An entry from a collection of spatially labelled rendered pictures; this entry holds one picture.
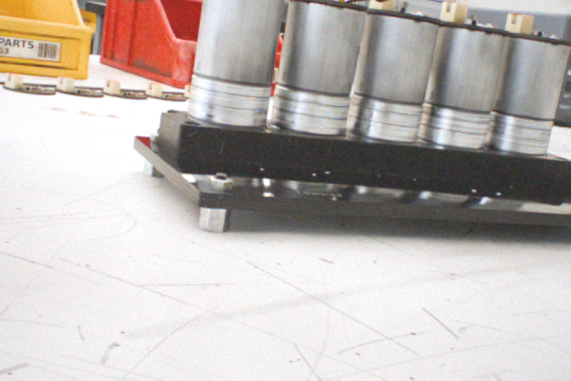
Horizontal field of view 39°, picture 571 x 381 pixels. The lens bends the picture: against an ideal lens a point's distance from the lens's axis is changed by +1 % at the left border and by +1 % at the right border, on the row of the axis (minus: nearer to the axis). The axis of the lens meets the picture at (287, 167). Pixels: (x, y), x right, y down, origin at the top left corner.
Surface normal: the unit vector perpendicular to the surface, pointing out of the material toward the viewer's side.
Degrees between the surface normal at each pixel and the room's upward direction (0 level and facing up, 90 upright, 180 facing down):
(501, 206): 0
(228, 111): 90
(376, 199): 0
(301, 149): 90
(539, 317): 0
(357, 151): 90
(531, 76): 90
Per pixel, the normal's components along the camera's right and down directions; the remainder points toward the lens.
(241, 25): 0.11, 0.19
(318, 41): -0.15, 0.15
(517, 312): 0.16, -0.97
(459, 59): -0.40, 0.11
